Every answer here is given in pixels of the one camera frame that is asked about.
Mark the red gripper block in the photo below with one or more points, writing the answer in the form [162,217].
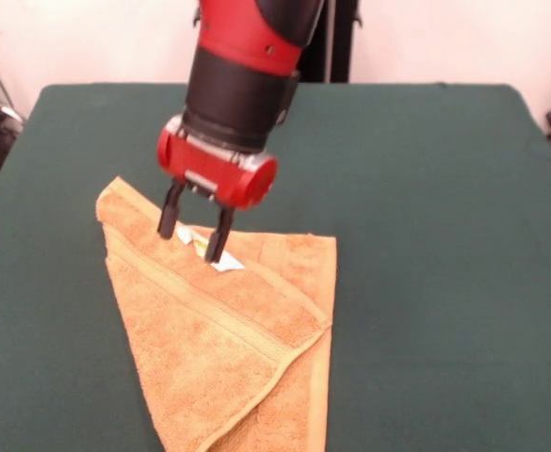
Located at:
[209,165]

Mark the tan terry towel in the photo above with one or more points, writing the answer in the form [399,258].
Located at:
[228,339]

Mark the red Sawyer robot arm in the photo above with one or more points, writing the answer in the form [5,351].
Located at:
[242,80]

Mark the dark green tablecloth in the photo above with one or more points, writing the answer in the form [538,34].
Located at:
[444,282]

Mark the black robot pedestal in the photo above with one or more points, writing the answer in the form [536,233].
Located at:
[341,42]

